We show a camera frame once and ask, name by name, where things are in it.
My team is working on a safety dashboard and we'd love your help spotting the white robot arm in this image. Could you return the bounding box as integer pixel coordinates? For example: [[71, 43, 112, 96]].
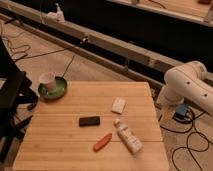
[[157, 61, 213, 114]]

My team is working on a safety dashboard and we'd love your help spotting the white rectangular block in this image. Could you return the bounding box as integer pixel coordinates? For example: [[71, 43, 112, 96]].
[[111, 98, 126, 114]]

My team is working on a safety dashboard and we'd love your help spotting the black rectangular block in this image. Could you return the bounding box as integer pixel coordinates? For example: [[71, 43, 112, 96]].
[[79, 116, 100, 127]]

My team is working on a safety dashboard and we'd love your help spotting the green plate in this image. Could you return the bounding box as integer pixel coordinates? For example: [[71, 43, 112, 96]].
[[38, 76, 67, 101]]

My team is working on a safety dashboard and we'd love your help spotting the white plastic bottle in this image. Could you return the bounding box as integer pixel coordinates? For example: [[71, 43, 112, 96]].
[[114, 118, 142, 155]]

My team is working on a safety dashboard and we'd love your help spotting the white cup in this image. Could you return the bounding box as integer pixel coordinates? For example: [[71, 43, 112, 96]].
[[39, 72, 56, 93]]

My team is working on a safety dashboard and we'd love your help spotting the blue box on floor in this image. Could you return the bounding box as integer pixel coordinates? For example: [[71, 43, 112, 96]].
[[174, 104, 188, 119]]

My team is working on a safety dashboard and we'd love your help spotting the black chair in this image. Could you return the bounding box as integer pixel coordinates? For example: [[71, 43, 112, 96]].
[[0, 36, 38, 163]]

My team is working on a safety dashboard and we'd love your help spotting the white object on rail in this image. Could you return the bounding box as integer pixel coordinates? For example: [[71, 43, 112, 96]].
[[46, 4, 65, 22]]

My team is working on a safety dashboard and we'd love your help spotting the long metal rail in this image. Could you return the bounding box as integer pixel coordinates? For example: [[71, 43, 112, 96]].
[[0, 0, 213, 84]]

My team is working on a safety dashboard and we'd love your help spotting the black floor cable right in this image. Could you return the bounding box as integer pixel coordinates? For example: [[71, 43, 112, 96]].
[[159, 108, 213, 171]]

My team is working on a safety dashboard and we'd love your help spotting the black floor cable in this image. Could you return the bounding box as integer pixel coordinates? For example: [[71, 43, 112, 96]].
[[159, 108, 213, 171], [1, 33, 89, 78]]

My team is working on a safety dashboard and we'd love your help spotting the black floor cable left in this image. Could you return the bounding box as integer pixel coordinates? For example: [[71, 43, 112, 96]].
[[1, 33, 89, 78]]

